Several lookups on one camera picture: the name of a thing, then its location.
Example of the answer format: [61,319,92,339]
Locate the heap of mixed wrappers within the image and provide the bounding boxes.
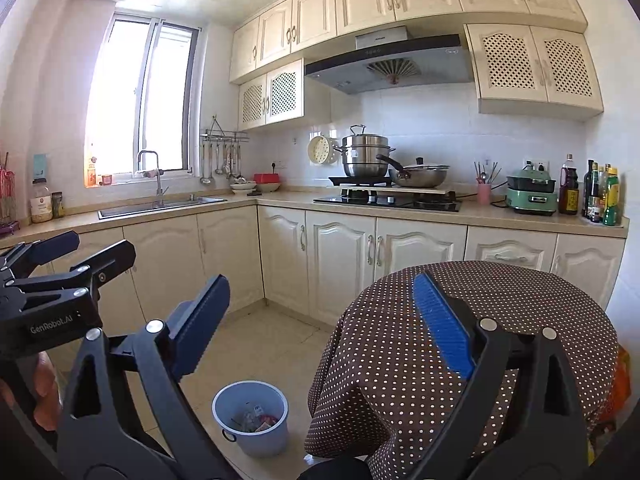
[230,402,281,433]

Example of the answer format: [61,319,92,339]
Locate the green electric cooker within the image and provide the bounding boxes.
[505,167,558,217]

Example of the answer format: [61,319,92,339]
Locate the sliding kitchen window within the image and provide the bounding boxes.
[85,9,203,186]

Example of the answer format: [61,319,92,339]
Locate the red wire rack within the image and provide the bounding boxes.
[0,152,21,237]

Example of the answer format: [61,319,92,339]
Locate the steel wok with black handle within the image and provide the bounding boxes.
[376,154,451,188]

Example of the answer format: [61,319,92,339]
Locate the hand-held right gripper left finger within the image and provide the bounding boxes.
[56,274,236,480]

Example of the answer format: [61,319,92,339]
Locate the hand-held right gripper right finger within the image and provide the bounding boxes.
[410,271,591,480]

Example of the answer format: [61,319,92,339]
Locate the stainless steamer pot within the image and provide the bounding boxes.
[332,125,397,178]

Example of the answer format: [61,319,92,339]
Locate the light blue plastic bucket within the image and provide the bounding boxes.
[211,381,291,458]

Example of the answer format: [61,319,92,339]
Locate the beige stone countertop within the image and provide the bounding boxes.
[0,192,630,248]

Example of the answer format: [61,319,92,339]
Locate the brown polka dot tablecloth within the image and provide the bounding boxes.
[304,260,621,480]

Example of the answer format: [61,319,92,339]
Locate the metal wall utensil rack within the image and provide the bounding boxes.
[200,115,250,143]

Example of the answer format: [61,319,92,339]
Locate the grey range hood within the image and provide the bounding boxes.
[304,26,476,95]

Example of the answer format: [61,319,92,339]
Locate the clear jar white label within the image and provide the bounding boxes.
[30,177,53,224]

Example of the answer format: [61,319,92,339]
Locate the stainless steel sink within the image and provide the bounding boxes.
[97,195,228,220]

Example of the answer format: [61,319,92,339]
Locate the steel kitchen faucet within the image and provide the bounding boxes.
[136,150,168,208]

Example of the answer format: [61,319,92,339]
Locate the person's left hand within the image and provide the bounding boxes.
[31,351,64,431]

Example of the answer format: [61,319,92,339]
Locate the large dark oil bottle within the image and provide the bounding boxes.
[558,154,580,216]

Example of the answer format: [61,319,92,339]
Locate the black induction cooker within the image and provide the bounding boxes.
[328,175,395,187]

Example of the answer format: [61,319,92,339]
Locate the row of hanging metal utensils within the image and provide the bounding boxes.
[199,141,247,186]

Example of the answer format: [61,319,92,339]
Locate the black glass gas stove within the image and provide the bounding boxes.
[313,190,463,213]

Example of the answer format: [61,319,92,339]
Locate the orange plastic bag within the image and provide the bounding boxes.
[597,345,632,426]

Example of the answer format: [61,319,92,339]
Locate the light wooden board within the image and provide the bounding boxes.
[340,185,454,197]

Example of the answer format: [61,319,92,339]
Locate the bundle of chopsticks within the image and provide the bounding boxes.
[473,160,502,185]

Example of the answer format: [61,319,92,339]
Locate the dark labelled sauce bottle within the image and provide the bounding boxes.
[588,162,601,223]

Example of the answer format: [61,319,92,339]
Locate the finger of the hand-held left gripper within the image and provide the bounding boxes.
[12,241,137,301]
[0,231,81,281]

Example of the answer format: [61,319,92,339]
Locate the cream lattice door wall cabinet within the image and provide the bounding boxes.
[464,23,605,121]
[237,58,305,132]

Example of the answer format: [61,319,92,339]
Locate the green yellow plastic bottle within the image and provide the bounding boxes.
[603,167,622,226]

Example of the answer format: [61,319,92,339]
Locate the cream lower kitchen cabinets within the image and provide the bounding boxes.
[0,205,626,361]

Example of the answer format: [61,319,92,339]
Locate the cream perforated steamer tray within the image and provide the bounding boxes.
[306,134,337,166]

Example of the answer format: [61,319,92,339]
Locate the black glass sauce bottle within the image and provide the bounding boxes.
[582,160,594,218]

